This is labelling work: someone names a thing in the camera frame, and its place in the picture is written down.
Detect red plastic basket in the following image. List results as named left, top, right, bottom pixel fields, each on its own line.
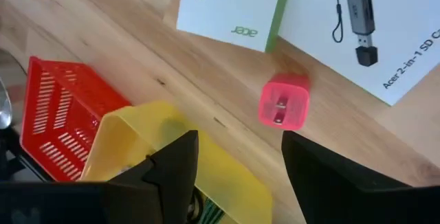
left=19, top=56, right=133, bottom=183

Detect pink wall charger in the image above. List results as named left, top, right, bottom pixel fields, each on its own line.
left=257, top=72, right=311, bottom=132

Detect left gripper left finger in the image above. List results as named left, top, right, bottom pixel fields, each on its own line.
left=99, top=129, right=200, bottom=224

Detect green black braided cable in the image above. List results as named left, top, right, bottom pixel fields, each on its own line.
left=197, top=198, right=226, bottom=224

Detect yellow plastic bin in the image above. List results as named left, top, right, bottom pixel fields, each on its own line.
left=79, top=100, right=274, bottom=224

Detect white Acer card reader box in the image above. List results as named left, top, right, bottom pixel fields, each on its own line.
left=276, top=0, right=440, bottom=107
left=175, top=0, right=295, bottom=54

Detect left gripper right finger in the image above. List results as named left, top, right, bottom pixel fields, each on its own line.
left=281, top=130, right=412, bottom=224

